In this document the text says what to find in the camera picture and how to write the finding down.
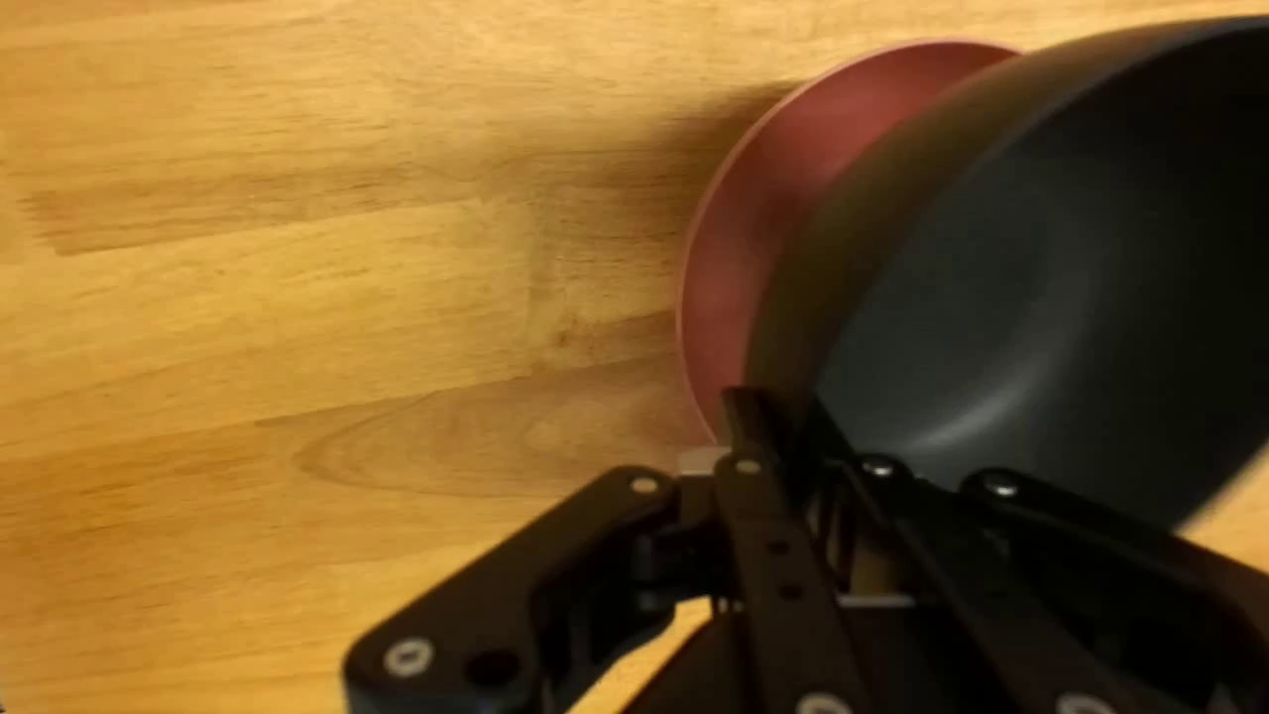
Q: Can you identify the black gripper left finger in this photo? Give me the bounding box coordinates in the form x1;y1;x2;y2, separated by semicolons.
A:
340;386;880;714

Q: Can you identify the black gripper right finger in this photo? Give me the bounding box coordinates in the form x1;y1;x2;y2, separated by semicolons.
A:
833;453;1269;714

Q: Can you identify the black bowl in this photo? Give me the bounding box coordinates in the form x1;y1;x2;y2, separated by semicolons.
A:
742;12;1269;532

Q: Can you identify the pink bowl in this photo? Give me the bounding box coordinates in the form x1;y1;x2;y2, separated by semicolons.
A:
672;38;1021;453

